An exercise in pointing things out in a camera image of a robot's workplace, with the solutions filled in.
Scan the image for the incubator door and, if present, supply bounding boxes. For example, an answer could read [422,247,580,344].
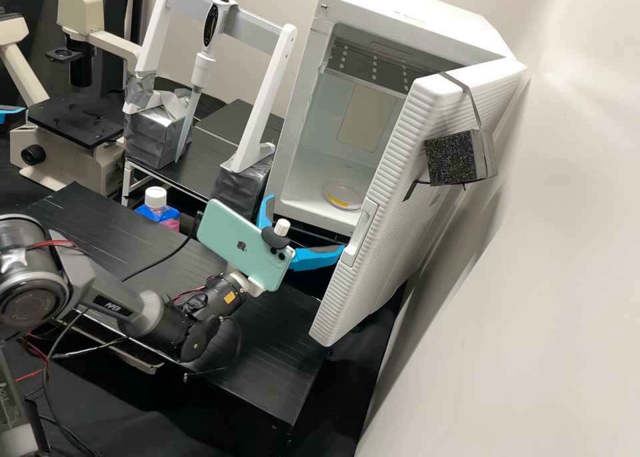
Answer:
[309,60,530,349]

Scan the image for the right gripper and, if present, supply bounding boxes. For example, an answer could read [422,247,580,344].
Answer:
[227,195,347,298]

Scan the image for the white-capped bottle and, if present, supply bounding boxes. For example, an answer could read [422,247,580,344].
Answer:
[133,186,181,233]

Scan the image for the cream microscope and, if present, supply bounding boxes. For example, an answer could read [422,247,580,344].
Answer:
[0,0,146,193]

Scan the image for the white pipette stand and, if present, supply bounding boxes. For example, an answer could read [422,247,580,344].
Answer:
[121,0,299,213]

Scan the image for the pipette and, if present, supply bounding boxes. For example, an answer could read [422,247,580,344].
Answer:
[175,0,236,163]

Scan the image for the petri dish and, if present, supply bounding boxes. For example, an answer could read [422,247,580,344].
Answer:
[322,178,362,211]

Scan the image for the black cable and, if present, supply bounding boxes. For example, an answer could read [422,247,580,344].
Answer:
[119,213,206,284]

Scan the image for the right wrist camera phone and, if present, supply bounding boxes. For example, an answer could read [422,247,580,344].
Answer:
[195,198,297,294]

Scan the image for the white incubator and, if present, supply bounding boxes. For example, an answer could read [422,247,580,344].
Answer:
[269,0,530,238]

